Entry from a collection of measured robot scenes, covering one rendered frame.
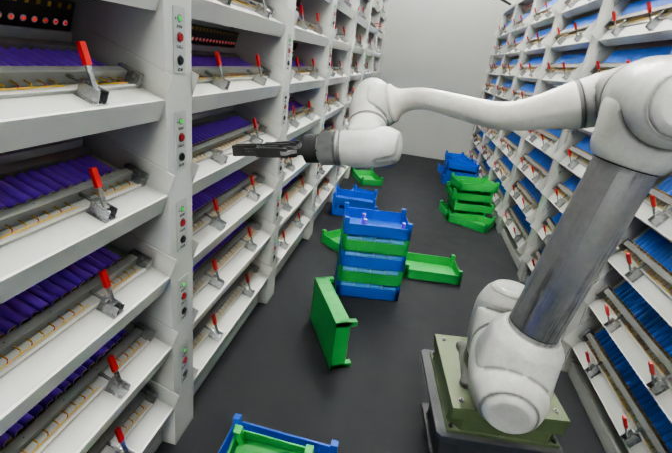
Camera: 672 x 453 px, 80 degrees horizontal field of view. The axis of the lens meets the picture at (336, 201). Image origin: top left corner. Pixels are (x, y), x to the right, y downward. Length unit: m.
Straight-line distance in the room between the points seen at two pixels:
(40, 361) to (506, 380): 0.82
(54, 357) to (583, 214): 0.92
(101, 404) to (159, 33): 0.74
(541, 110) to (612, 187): 0.23
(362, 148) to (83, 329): 0.67
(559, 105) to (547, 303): 0.39
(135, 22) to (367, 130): 0.53
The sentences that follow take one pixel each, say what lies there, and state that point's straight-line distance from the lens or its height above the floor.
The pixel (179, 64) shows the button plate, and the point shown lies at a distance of 0.90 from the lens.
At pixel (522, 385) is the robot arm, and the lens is 0.91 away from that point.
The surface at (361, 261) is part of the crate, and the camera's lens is 1.84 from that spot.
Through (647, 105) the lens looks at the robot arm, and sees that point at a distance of 0.74.
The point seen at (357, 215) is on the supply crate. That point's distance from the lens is 1.95.
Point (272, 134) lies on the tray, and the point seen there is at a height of 0.75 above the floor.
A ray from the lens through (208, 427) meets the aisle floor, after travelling 1.38.
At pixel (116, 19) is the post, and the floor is 1.07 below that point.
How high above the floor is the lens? 1.06
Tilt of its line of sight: 20 degrees down
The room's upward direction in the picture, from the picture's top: 7 degrees clockwise
